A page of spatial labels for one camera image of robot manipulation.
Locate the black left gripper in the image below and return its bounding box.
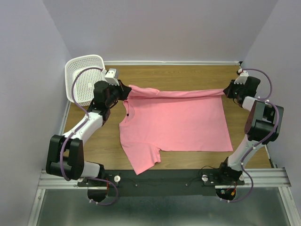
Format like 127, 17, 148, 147
105, 79, 132, 107

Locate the pink t-shirt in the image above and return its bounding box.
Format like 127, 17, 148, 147
119, 86, 233, 174

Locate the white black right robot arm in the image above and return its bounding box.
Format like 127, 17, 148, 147
216, 76, 284, 185

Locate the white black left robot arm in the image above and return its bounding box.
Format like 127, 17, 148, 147
46, 80, 132, 186

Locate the white table edge strip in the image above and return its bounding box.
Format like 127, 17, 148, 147
104, 61, 240, 65

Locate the white perforated plastic basket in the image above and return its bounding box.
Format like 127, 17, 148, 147
65, 55, 106, 106

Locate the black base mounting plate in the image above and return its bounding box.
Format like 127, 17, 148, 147
78, 169, 244, 201

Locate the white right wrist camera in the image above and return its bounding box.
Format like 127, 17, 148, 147
234, 68, 249, 85

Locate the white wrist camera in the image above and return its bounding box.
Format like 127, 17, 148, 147
104, 68, 119, 86
234, 68, 249, 85

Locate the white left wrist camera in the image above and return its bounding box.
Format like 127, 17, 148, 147
104, 68, 119, 86

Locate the aluminium left side rail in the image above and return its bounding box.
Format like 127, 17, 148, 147
48, 103, 70, 170

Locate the aluminium rail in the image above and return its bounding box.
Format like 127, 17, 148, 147
48, 103, 70, 170
38, 168, 291, 189

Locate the aluminium front rail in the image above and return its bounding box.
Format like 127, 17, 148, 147
38, 168, 291, 189

